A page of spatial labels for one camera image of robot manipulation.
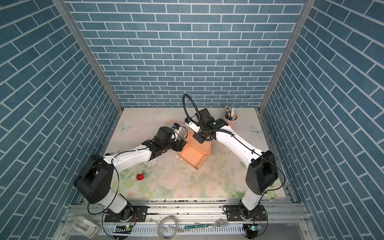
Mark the peach cardboard paper box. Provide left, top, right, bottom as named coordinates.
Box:
left=179, top=130, right=212, bottom=170

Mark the small red toy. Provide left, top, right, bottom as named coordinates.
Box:
left=136, top=173, right=145, bottom=181

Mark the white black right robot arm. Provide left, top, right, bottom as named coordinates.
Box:
left=185, top=109, right=279, bottom=215

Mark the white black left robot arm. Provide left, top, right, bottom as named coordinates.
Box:
left=74, top=123, right=186, bottom=221

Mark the pink metal pen cup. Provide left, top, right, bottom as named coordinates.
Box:
left=224, top=112, right=238, bottom=128

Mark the white labelled marker pen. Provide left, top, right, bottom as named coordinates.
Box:
left=229, top=104, right=235, bottom=121

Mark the white plastic holder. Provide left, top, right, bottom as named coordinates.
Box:
left=72, top=216, right=102, bottom=240

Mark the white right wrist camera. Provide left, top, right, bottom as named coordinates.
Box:
left=185, top=117, right=201, bottom=133

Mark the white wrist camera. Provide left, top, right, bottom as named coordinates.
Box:
left=185, top=117, right=201, bottom=133
left=172, top=123, right=181, bottom=131

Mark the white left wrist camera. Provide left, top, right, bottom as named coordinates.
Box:
left=172, top=123, right=181, bottom=131

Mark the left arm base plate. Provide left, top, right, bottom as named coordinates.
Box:
left=104, top=206, right=149, bottom=223

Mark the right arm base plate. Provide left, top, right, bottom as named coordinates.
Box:
left=222, top=205, right=268, bottom=222

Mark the green handled fork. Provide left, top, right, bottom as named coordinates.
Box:
left=184, top=219, right=229, bottom=230

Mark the aluminium front rail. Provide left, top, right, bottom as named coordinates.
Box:
left=61, top=198, right=310, bottom=224

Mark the aluminium right corner post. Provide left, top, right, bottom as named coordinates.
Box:
left=259, top=0, right=316, bottom=113

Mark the aluminium corner post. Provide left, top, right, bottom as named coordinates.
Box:
left=52, top=0, right=124, bottom=114
left=259, top=0, right=316, bottom=113

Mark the aluminium left corner post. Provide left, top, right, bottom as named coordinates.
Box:
left=52, top=0, right=124, bottom=114

